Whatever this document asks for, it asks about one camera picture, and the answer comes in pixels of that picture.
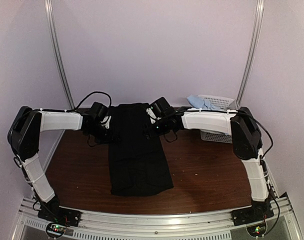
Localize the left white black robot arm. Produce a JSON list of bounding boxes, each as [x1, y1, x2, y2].
[[7, 102, 120, 222]]

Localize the right aluminium frame post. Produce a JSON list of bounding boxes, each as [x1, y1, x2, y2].
[[236, 0, 265, 104]]

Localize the black long sleeve shirt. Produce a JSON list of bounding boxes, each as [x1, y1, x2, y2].
[[108, 103, 174, 197]]

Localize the aluminium frame post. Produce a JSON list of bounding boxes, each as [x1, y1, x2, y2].
[[236, 0, 265, 104], [44, 0, 75, 109]]

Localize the front aluminium rail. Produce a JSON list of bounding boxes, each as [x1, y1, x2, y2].
[[10, 197, 303, 240]]

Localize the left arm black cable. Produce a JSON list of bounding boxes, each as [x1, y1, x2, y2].
[[36, 91, 113, 113]]

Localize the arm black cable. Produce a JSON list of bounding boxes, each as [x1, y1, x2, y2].
[[239, 109, 274, 161], [36, 91, 113, 113]]

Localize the right circuit board with LEDs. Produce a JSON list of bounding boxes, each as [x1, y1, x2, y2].
[[246, 223, 267, 238]]

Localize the left circuit board with LEDs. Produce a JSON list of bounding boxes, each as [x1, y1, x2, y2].
[[45, 222, 67, 239]]

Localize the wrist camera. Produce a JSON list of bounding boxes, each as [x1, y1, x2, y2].
[[100, 115, 112, 129], [146, 107, 158, 124]]

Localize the circuit board with leds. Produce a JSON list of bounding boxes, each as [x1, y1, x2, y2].
[[246, 223, 267, 238], [45, 222, 67, 239]]

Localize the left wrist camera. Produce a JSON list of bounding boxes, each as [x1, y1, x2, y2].
[[100, 115, 112, 129]]

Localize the left aluminium frame post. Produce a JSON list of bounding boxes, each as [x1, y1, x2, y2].
[[44, 0, 75, 109]]

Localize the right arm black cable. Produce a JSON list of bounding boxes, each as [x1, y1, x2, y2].
[[239, 109, 274, 161]]

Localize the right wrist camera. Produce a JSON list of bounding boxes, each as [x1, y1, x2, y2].
[[146, 107, 158, 124]]

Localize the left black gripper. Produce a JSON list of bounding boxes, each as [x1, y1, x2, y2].
[[86, 122, 122, 144]]

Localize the light blue shirt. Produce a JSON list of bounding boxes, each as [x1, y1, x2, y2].
[[186, 95, 221, 111]]

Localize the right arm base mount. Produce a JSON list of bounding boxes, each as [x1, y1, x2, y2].
[[231, 206, 275, 226]]

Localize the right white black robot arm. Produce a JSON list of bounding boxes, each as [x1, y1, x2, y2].
[[144, 97, 271, 221]]

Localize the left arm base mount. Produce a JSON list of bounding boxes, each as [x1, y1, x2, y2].
[[37, 207, 81, 227]]

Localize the white perforated plastic basket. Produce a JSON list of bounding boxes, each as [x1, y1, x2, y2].
[[197, 94, 240, 144]]

